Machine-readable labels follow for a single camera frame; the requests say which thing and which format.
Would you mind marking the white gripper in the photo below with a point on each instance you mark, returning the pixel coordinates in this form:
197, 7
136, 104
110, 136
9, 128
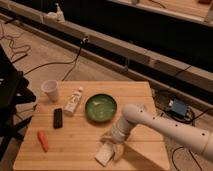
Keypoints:
119, 133

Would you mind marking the white sponge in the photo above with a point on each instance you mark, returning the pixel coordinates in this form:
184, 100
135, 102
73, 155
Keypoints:
105, 153

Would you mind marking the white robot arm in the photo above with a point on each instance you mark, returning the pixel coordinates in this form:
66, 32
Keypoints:
195, 139

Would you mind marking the green bowl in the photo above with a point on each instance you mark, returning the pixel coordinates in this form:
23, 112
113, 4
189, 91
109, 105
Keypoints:
100, 108

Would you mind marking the white tube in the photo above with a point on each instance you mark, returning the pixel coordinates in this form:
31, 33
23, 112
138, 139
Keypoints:
72, 103

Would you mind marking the black rectangular block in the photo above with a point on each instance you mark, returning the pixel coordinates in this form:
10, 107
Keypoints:
57, 118

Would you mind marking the blue power box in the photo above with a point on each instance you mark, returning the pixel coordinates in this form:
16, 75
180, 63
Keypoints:
178, 107

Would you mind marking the orange carrot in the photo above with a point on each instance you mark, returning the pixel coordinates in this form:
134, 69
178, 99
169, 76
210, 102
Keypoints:
43, 140

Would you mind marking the white paper cup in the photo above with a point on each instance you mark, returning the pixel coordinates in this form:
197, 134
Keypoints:
50, 88

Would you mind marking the black chair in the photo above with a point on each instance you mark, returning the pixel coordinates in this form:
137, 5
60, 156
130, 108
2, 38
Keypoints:
13, 90

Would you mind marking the white object on beam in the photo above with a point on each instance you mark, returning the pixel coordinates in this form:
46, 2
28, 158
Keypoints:
57, 16

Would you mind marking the wooden beam rail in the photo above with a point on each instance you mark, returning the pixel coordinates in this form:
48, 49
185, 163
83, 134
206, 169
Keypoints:
172, 48

